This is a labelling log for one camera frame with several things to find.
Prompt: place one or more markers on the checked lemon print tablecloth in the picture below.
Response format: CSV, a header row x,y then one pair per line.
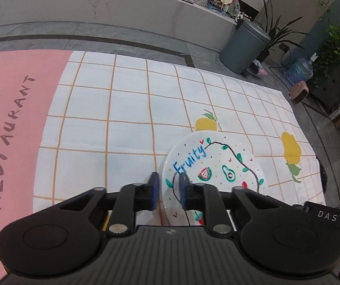
x,y
134,101

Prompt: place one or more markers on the white fruit print plate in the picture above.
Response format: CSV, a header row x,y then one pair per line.
x,y
226,157

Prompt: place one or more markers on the tall potted green plant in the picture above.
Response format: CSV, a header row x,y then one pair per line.
x,y
276,32

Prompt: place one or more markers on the bushy green potted plant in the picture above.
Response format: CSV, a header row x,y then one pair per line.
x,y
336,47

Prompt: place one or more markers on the grey trash bin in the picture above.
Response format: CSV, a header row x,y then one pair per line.
x,y
242,47

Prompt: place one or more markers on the blue water bottle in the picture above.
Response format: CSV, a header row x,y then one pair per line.
x,y
299,71

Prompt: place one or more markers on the white marble counter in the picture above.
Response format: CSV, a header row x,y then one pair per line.
x,y
113,3

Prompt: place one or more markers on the pink pet carrier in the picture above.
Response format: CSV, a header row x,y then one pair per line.
x,y
299,92

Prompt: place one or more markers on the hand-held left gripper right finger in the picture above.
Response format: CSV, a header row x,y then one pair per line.
x,y
182,190

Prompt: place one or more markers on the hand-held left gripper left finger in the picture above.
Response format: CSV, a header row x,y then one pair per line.
x,y
155,188

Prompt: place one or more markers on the pink printed placemat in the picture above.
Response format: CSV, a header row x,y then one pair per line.
x,y
18,101

